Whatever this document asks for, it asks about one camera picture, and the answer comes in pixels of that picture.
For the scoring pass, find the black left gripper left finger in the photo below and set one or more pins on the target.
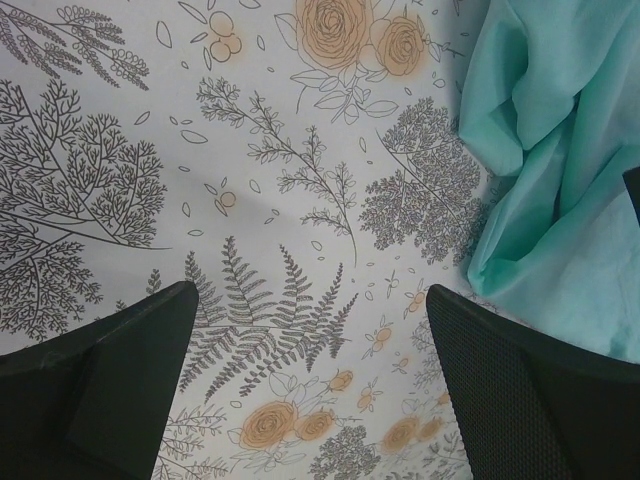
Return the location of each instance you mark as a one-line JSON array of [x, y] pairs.
[[93, 403]]

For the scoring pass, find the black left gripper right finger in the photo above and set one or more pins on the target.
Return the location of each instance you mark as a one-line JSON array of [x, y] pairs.
[[529, 406]]

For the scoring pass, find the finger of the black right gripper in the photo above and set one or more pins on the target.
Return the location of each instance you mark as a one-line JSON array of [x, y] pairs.
[[632, 183]]

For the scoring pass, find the teal t shirt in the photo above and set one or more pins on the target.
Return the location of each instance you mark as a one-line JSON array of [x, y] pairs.
[[551, 103]]

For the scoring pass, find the floral table cloth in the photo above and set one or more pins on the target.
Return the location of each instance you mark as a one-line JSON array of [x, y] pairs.
[[300, 163]]

